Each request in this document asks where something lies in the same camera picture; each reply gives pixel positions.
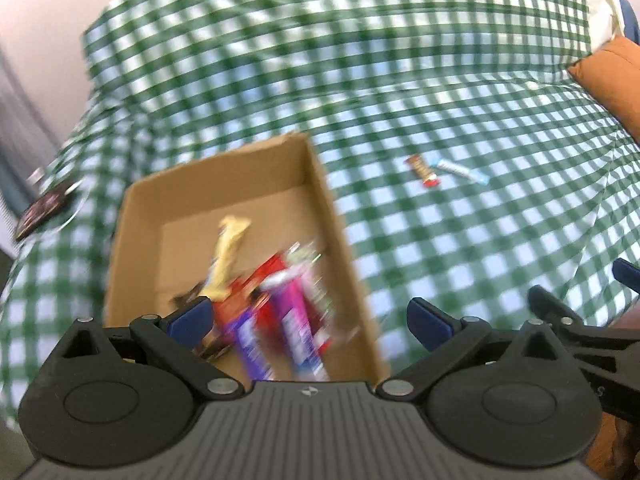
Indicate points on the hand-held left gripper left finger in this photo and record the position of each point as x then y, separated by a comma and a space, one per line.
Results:
190, 321

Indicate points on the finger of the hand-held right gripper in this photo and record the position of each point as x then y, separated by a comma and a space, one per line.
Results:
629, 275
555, 307

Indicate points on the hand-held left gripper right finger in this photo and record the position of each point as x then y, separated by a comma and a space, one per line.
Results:
430, 324

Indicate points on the small red chocolate packet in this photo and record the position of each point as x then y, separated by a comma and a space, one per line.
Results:
235, 307

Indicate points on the small purple and white packet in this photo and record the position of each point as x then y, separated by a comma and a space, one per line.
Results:
247, 345

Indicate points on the long yellow snack packet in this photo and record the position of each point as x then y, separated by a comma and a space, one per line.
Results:
227, 255

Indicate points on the red snack packet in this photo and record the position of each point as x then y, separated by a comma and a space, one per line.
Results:
265, 272

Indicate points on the long purple snack packet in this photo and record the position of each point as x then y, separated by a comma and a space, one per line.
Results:
295, 325

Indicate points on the cardboard box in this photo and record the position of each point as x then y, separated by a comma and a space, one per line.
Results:
200, 200

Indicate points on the clear candy bag pink label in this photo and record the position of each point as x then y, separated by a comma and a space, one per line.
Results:
326, 305

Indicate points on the brown and red snack bar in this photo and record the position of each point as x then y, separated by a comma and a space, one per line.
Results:
422, 170

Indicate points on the blue and white stick packet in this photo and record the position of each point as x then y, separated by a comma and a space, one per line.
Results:
457, 170

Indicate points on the dark plate at edge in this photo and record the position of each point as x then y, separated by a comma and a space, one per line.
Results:
42, 210

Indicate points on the orange cushion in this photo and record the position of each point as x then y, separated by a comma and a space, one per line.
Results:
612, 80

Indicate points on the blue cloth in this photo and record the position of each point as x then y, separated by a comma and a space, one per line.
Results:
631, 17

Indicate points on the grey curtain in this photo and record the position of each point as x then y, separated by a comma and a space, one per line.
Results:
20, 110

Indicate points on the white pillow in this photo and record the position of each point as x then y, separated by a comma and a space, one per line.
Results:
600, 5

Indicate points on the green checked sofa cover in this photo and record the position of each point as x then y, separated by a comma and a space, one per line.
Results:
350, 60

